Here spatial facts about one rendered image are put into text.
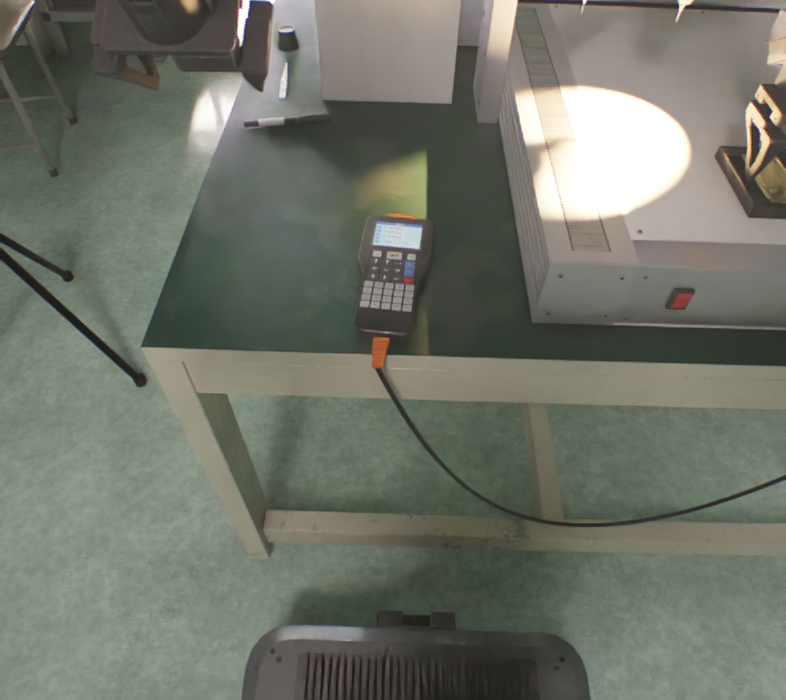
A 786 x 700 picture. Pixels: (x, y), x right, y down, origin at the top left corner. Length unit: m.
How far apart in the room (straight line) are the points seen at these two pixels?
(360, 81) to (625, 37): 0.43
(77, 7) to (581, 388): 2.77
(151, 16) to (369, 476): 1.12
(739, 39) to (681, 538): 0.89
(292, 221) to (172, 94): 1.96
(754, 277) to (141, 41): 0.61
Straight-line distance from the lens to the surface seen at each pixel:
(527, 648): 1.06
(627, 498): 1.49
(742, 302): 0.74
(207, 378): 0.74
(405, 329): 0.64
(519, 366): 0.68
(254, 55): 0.51
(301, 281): 0.73
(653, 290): 0.69
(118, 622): 1.41
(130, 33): 0.53
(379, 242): 0.74
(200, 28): 0.51
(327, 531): 1.21
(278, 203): 0.85
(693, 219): 0.74
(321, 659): 1.04
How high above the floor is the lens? 1.28
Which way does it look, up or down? 49 degrees down
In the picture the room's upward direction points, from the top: 1 degrees clockwise
